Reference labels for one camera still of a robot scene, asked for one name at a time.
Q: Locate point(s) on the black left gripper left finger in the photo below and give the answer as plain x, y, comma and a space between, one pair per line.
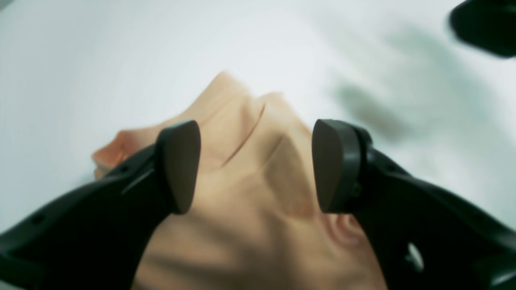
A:
93, 237

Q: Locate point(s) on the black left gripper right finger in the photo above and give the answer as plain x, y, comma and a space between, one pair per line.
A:
424, 237

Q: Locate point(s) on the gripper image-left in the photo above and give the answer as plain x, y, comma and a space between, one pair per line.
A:
486, 24

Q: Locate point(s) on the peach t-shirt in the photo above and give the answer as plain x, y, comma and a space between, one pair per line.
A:
255, 223

